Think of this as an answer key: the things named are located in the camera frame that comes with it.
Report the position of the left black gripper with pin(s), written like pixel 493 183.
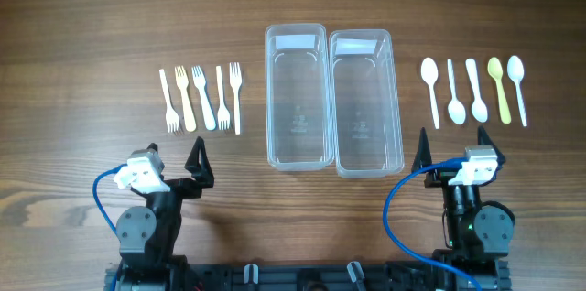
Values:
pixel 200 172

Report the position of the clear white spoon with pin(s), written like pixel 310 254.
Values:
pixel 516 73

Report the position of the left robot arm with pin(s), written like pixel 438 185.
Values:
pixel 147 234

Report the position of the small white fork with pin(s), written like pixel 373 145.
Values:
pixel 223 113

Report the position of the white fork tines down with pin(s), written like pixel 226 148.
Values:
pixel 172 118

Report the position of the white spoon bowl up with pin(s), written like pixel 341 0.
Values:
pixel 429 74

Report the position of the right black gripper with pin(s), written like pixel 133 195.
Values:
pixel 424 156

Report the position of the left clear plastic container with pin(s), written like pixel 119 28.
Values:
pixel 298 105

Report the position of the white spoon wide handle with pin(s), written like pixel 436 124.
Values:
pixel 479 109

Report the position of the white spoon thin handle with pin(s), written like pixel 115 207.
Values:
pixel 456 109

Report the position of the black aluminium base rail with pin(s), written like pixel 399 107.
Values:
pixel 351 276

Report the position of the right clear plastic container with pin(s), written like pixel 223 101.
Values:
pixel 367 128

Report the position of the yellow green spoon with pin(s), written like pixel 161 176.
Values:
pixel 495 70

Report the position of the clear plastic container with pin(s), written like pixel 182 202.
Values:
pixel 367 128
pixel 298 105

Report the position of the cream yellow fork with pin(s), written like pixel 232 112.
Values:
pixel 183 84

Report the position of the light blue fork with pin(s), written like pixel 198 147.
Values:
pixel 199 81

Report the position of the slim white fork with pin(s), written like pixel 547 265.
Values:
pixel 236 81

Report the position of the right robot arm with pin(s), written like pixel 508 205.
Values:
pixel 477 233

